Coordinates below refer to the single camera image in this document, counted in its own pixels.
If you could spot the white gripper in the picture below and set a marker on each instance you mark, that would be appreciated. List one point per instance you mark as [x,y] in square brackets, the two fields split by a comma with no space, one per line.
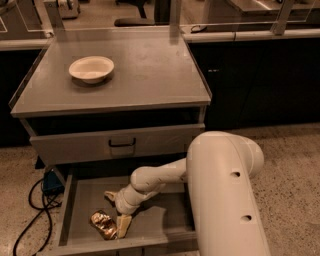
[125,204]

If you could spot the orange soda can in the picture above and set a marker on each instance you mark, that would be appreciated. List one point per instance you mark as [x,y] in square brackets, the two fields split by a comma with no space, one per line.
[104,224]

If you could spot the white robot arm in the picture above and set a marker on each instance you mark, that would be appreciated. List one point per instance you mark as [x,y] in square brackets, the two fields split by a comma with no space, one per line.
[217,170]

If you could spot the open lower grey drawer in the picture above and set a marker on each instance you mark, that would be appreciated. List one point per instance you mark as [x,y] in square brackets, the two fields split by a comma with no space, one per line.
[163,225]

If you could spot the closed upper grey drawer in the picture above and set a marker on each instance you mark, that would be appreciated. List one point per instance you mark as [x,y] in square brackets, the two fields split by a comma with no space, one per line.
[93,146]

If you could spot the grey drawer cabinet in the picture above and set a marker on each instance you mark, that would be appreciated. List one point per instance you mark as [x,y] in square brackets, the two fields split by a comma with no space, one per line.
[155,83]

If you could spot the blue power box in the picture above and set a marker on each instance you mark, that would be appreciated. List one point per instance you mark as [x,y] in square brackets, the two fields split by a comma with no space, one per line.
[51,184]

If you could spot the white bowl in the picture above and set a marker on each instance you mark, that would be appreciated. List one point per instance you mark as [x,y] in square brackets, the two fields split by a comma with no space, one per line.
[92,69]

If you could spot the black office chair base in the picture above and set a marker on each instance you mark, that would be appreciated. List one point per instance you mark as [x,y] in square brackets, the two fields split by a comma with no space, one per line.
[140,20]

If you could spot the dark low cabinet right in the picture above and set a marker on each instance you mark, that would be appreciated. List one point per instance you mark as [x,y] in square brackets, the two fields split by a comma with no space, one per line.
[257,83]

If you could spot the black upper drawer handle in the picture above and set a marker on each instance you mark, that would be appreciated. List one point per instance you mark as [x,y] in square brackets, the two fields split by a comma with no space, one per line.
[118,143]

